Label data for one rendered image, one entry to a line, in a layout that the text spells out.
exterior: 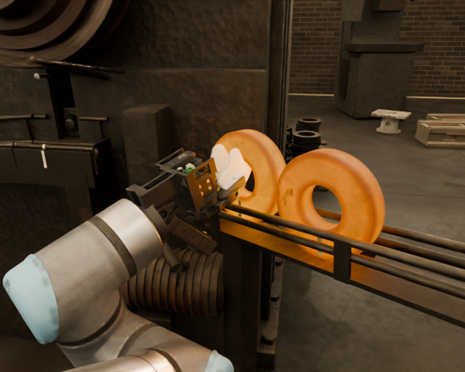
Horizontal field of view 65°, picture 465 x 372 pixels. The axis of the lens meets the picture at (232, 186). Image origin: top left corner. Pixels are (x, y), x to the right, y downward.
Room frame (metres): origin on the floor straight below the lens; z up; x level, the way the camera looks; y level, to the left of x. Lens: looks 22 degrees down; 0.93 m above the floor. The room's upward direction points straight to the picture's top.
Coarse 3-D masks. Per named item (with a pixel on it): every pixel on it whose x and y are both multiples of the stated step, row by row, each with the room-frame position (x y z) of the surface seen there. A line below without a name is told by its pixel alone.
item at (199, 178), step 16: (176, 160) 0.49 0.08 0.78; (192, 160) 0.49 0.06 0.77; (208, 160) 0.46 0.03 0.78; (160, 176) 0.45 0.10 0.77; (176, 176) 0.45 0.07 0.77; (192, 176) 0.44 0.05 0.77; (208, 176) 0.46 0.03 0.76; (128, 192) 0.43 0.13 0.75; (144, 192) 0.42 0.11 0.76; (160, 192) 0.43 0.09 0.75; (176, 192) 0.45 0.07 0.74; (192, 192) 0.44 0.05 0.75; (208, 192) 0.48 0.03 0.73; (144, 208) 0.41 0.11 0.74; (160, 208) 0.43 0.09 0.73; (176, 208) 0.45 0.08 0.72; (192, 208) 0.45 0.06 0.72; (160, 224) 0.41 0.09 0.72
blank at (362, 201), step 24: (288, 168) 0.48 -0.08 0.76; (312, 168) 0.46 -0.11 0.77; (336, 168) 0.43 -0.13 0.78; (360, 168) 0.43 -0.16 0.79; (288, 192) 0.48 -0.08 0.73; (336, 192) 0.43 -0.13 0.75; (360, 192) 0.41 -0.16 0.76; (288, 216) 0.48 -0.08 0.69; (312, 216) 0.47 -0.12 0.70; (360, 216) 0.40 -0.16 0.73; (384, 216) 0.41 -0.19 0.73
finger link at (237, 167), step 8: (232, 152) 0.52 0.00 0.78; (232, 160) 0.52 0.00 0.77; (240, 160) 0.53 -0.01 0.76; (232, 168) 0.52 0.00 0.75; (240, 168) 0.53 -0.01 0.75; (248, 168) 0.54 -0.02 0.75; (224, 176) 0.50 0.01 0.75; (232, 176) 0.51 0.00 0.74; (240, 176) 0.52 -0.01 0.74; (248, 176) 0.53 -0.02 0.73; (224, 184) 0.50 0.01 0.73; (232, 184) 0.50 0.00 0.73
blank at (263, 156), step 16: (224, 144) 0.58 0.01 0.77; (240, 144) 0.56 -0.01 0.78; (256, 144) 0.53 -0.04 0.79; (272, 144) 0.54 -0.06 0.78; (256, 160) 0.53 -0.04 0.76; (272, 160) 0.52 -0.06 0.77; (256, 176) 0.53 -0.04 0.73; (272, 176) 0.51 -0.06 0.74; (256, 192) 0.53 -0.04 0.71; (272, 192) 0.51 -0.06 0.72; (256, 208) 0.53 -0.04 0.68; (272, 208) 0.51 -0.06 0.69
